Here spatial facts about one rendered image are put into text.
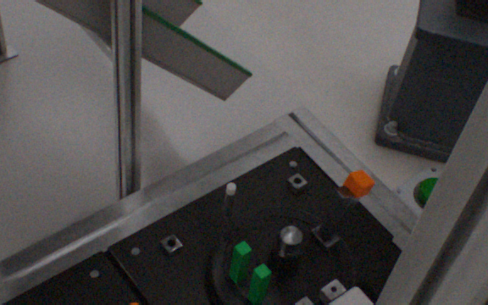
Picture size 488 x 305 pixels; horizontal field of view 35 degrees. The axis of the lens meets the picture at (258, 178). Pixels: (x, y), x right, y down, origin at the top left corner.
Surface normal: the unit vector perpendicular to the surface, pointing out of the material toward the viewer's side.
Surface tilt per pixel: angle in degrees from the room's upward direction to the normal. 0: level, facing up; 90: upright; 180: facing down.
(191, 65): 90
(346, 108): 0
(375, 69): 0
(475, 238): 90
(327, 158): 0
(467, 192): 90
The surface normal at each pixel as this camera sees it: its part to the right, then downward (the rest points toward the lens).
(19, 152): 0.12, -0.61
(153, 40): 0.47, 0.73
